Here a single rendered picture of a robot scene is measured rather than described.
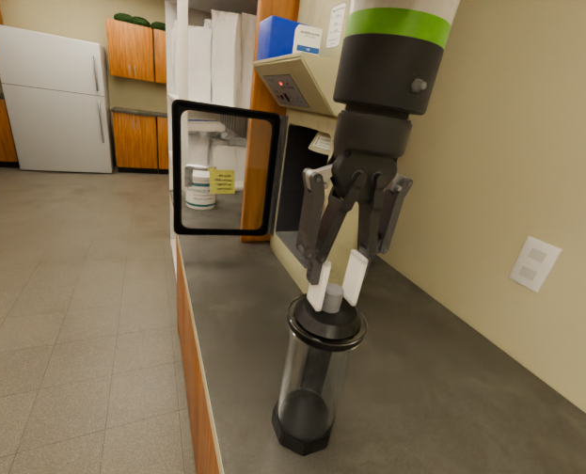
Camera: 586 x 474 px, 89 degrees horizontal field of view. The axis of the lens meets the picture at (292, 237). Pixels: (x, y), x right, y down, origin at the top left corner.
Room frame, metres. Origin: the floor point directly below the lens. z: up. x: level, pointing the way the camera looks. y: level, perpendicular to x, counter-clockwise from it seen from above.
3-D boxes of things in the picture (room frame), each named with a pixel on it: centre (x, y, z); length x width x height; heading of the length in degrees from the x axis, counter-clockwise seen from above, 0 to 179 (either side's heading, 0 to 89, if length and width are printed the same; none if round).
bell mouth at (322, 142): (0.86, -0.09, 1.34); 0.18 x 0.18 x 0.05
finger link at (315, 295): (0.32, -0.04, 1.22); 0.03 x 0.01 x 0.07; 26
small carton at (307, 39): (0.76, 0.03, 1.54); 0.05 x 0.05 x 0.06; 12
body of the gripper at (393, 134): (0.33, -0.06, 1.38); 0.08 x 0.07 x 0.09; 116
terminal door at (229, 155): (0.91, 0.23, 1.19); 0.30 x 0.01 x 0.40; 110
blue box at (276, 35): (0.90, 0.10, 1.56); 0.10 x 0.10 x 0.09; 27
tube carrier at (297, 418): (0.34, -0.06, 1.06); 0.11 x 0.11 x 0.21
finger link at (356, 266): (0.35, -0.09, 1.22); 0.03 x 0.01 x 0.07; 26
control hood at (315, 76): (0.81, 0.06, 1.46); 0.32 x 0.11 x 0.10; 27
